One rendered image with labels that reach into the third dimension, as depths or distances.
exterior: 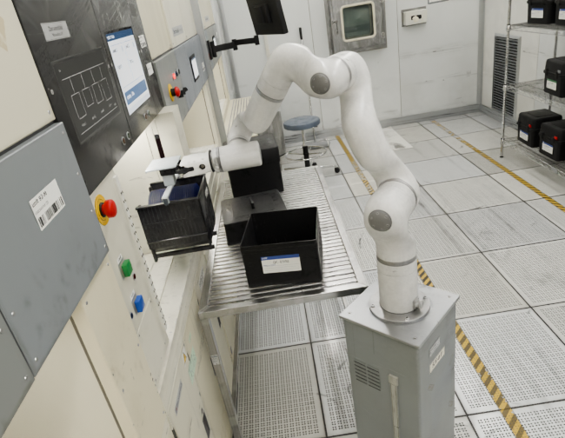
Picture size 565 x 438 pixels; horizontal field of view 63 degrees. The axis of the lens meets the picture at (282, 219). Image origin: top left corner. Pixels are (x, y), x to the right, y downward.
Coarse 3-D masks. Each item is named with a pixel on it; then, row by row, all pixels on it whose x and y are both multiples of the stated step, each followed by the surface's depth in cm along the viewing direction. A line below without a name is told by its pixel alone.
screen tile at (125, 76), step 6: (114, 48) 123; (120, 48) 129; (114, 54) 123; (120, 54) 128; (120, 60) 127; (126, 60) 133; (126, 66) 132; (120, 72) 125; (126, 72) 131; (120, 78) 124; (126, 78) 130; (132, 78) 136; (126, 84) 129
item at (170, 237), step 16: (160, 160) 155; (176, 160) 152; (176, 176) 161; (192, 176) 165; (208, 192) 166; (144, 208) 146; (160, 208) 147; (176, 208) 148; (192, 208) 148; (208, 208) 160; (144, 224) 149; (160, 224) 150; (176, 224) 150; (192, 224) 150; (208, 224) 155; (160, 240) 152; (176, 240) 153; (192, 240) 153; (208, 240) 156; (160, 256) 160
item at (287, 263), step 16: (304, 208) 184; (256, 224) 189; (272, 224) 188; (288, 224) 188; (304, 224) 187; (256, 240) 192; (272, 240) 192; (288, 240) 191; (304, 240) 190; (320, 240) 178; (256, 256) 164; (272, 256) 163; (288, 256) 163; (304, 256) 162; (320, 256) 168; (256, 272) 167; (272, 272) 166; (288, 272) 166; (304, 272) 165; (320, 272) 165
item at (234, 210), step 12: (264, 192) 224; (276, 192) 222; (228, 204) 218; (240, 204) 215; (252, 204) 208; (264, 204) 211; (276, 204) 209; (228, 216) 205; (240, 216) 203; (228, 228) 199; (240, 228) 200; (228, 240) 202; (240, 240) 202
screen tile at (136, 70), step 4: (128, 40) 138; (132, 40) 142; (124, 44) 133; (128, 44) 137; (128, 48) 136; (132, 48) 141; (128, 52) 136; (132, 52) 140; (136, 52) 145; (128, 56) 135; (136, 56) 144; (136, 60) 144; (132, 64) 138; (136, 64) 143; (140, 64) 147; (132, 68) 137; (136, 68) 142; (140, 68) 146; (132, 72) 137; (136, 72) 141; (140, 72) 145; (136, 76) 140
